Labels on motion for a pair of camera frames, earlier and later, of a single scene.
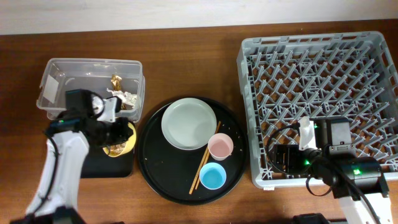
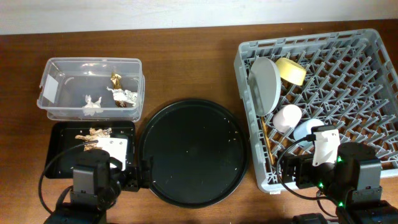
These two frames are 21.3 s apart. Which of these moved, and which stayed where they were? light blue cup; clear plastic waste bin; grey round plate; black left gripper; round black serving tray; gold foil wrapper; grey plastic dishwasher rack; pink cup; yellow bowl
Moved: pink cup; grey round plate; black left gripper; yellow bowl; light blue cup
Stayed: clear plastic waste bin; round black serving tray; gold foil wrapper; grey plastic dishwasher rack
